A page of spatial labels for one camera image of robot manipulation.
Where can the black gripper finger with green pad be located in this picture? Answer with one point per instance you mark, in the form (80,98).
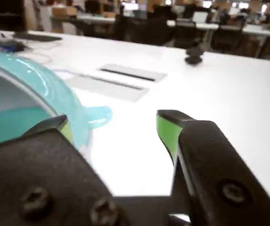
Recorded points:
(31,169)
(215,164)

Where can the black office chair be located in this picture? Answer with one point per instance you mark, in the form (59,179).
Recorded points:
(186,34)
(229,37)
(144,30)

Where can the brown cardboard box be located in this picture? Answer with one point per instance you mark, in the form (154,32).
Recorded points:
(64,11)

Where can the teal whale-shaped bin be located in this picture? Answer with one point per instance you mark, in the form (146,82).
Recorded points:
(54,89)

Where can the black monitor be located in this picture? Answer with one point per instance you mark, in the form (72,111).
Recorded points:
(2,14)

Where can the white office desk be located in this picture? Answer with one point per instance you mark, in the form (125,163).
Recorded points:
(262,30)

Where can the small black tabletop stand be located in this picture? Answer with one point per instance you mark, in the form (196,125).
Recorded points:
(194,55)

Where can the black keyboard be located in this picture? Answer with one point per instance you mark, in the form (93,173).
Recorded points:
(37,37)

